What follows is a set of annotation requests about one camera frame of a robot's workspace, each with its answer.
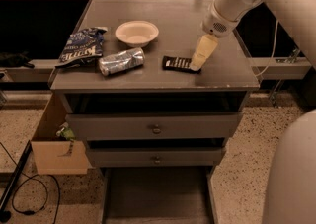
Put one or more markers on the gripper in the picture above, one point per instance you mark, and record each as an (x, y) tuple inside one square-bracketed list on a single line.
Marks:
[(216, 23)]

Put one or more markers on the black rxbar chocolate bar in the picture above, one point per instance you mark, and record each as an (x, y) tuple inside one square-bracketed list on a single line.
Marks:
[(179, 64)]

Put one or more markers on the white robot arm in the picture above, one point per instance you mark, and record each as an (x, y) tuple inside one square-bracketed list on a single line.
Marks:
[(291, 192)]

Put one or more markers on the grey top drawer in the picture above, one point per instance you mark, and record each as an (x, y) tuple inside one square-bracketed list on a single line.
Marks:
[(123, 127)]

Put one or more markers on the grey drawer cabinet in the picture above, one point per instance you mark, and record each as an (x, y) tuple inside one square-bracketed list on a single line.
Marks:
[(222, 87)]

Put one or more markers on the grey middle drawer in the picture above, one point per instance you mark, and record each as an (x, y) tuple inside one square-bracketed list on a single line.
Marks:
[(155, 157)]

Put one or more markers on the grey open bottom drawer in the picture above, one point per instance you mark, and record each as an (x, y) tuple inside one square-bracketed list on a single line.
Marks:
[(164, 195)]

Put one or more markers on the white paper bowl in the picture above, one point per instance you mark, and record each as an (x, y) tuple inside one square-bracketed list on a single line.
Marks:
[(136, 33)]

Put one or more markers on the crushed silver can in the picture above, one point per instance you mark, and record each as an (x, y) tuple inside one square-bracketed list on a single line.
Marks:
[(121, 61)]

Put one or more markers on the blue kettle chips bag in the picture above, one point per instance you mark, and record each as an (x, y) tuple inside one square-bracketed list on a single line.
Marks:
[(82, 47)]

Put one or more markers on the green item in box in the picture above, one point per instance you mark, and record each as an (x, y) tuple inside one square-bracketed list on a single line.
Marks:
[(65, 132)]

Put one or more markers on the brown cardboard box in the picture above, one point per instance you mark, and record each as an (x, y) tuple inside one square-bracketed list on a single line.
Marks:
[(54, 155)]

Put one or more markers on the black bag on ledge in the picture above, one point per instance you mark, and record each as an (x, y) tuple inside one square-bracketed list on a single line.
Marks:
[(8, 59)]

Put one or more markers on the black bar on floor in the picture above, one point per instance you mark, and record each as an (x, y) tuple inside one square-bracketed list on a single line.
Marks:
[(10, 180)]

